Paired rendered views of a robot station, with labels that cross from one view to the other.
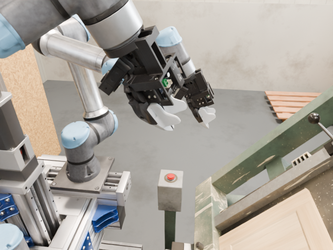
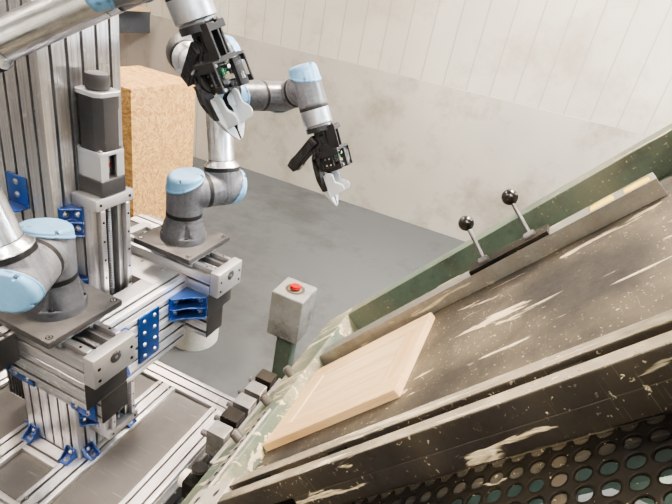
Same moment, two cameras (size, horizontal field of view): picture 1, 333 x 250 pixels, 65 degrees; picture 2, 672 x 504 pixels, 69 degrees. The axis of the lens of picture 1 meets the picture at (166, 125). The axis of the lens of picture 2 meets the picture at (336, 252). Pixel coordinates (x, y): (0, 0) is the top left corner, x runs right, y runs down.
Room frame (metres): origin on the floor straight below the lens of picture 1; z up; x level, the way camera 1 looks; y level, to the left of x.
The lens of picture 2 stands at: (-0.42, -0.42, 1.86)
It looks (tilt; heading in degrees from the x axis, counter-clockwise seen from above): 28 degrees down; 12
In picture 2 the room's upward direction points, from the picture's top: 11 degrees clockwise
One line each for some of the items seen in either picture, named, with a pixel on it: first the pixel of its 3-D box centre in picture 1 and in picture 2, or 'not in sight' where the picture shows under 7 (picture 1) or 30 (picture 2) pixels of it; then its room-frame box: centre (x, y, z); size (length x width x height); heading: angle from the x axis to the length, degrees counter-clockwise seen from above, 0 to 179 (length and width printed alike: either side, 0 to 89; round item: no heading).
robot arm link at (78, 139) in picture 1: (78, 140); (187, 190); (0.90, 0.37, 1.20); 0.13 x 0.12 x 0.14; 148
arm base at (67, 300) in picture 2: not in sight; (53, 287); (0.40, 0.44, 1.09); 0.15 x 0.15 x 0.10
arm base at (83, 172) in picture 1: (82, 162); (183, 223); (0.89, 0.38, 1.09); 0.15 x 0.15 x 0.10
